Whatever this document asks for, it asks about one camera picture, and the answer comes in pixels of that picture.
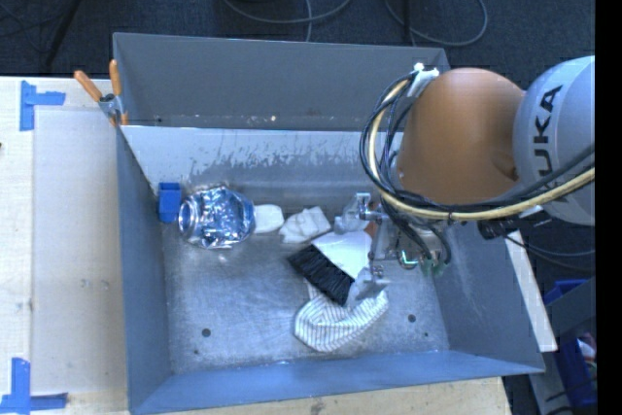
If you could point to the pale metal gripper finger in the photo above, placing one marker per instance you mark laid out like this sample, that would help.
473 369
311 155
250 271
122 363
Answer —
349 218
371 285

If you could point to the crumpled white cloth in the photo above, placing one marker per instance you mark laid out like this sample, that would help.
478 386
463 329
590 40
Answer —
305 224

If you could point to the white striped cloth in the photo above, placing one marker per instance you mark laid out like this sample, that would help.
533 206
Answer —
335 325

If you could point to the smooth white cloth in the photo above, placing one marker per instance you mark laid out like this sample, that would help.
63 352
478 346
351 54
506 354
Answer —
268 218

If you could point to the crumpled clear plastic bottle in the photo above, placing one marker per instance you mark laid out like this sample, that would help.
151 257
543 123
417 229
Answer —
216 218

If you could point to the grey metal bin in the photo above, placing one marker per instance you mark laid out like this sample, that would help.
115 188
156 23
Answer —
233 301

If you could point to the blue plastic block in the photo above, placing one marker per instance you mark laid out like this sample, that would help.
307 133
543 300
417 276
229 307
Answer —
169 204

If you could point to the pale wood flat board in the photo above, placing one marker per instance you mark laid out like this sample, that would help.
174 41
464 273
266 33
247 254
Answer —
78 233

